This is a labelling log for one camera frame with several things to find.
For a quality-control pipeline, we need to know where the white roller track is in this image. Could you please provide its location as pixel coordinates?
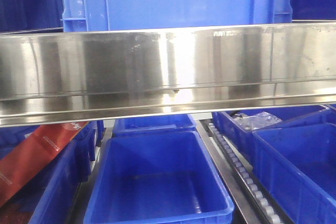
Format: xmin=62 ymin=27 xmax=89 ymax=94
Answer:
xmin=204 ymin=123 xmax=284 ymax=223

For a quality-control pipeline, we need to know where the lower blue bin right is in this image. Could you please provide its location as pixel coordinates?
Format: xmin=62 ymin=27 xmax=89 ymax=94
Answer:
xmin=253 ymin=123 xmax=335 ymax=223

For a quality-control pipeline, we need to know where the large blue bin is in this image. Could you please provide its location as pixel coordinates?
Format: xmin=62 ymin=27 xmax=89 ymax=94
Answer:
xmin=59 ymin=0 xmax=293 ymax=34

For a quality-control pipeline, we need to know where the lower blue bin left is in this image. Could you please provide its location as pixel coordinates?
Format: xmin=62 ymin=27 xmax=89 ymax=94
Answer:
xmin=1 ymin=122 xmax=95 ymax=223

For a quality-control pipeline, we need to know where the red cardboard box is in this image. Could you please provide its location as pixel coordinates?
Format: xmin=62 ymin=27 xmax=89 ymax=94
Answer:
xmin=1 ymin=121 xmax=89 ymax=206

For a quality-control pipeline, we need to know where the lower blue bin centre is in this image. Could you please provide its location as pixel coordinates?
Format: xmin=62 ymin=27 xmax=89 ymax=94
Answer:
xmin=83 ymin=131 xmax=234 ymax=223

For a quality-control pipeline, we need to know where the clear plastic bag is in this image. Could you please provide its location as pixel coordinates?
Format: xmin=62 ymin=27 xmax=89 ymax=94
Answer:
xmin=233 ymin=112 xmax=282 ymax=131

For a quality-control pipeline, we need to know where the blue bin rear centre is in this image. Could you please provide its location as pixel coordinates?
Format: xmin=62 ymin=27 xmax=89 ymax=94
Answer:
xmin=112 ymin=114 xmax=196 ymax=136

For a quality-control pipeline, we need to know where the blue bin rear right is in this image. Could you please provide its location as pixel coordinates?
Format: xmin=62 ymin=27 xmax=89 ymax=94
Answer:
xmin=212 ymin=105 xmax=335 ymax=163

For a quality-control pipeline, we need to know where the steel shelf front rail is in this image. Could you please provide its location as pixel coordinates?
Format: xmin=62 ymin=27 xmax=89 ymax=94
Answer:
xmin=1 ymin=22 xmax=335 ymax=127

